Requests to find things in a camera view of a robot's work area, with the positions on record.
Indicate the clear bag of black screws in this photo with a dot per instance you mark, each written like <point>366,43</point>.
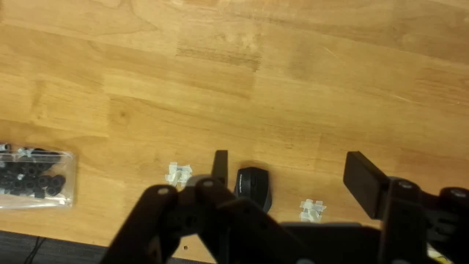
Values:
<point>35,178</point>

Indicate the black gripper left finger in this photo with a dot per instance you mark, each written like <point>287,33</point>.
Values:
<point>210,221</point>

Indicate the white plastic marker piece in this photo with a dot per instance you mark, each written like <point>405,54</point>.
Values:
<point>178,174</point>
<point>312,211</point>

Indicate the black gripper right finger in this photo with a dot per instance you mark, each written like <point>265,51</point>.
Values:
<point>416,221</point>

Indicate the small black block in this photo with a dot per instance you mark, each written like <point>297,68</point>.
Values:
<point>253,187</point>

